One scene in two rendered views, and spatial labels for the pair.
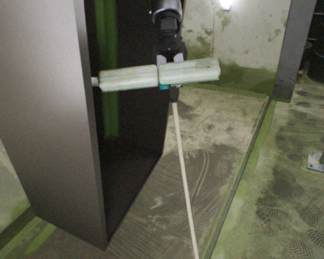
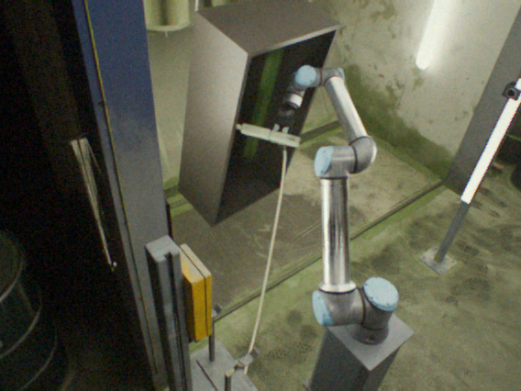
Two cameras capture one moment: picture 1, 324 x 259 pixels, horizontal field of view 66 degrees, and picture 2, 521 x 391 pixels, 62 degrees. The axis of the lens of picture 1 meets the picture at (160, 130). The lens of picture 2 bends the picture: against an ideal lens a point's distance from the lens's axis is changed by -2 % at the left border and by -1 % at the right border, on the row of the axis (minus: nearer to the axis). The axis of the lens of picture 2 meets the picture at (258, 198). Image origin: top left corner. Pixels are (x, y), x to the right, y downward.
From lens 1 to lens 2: 1.57 m
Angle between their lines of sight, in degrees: 13
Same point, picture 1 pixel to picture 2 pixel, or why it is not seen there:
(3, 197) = not seen: hidden behind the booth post
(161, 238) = (255, 252)
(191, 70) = (284, 139)
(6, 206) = not seen: hidden behind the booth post
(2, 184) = not seen: hidden behind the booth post
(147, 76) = (263, 134)
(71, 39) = (232, 116)
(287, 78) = (463, 167)
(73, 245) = (188, 229)
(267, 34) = (455, 112)
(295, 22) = (483, 111)
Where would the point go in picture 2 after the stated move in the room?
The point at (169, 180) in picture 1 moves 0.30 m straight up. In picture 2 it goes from (285, 217) to (290, 186)
